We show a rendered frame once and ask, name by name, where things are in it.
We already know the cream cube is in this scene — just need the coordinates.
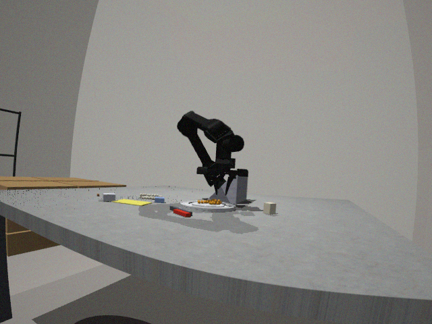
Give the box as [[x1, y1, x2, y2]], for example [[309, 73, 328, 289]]
[[263, 202, 277, 214]]

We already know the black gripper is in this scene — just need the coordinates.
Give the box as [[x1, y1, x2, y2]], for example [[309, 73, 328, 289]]
[[196, 153, 248, 195]]

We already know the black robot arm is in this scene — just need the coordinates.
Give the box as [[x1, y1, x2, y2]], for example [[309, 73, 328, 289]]
[[177, 111, 244, 189]]

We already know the yellow flat rectangular sheet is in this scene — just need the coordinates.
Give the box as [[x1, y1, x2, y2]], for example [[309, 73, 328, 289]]
[[112, 199, 152, 206]]

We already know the small blue block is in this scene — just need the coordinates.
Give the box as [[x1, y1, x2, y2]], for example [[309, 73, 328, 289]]
[[155, 196, 165, 203]]

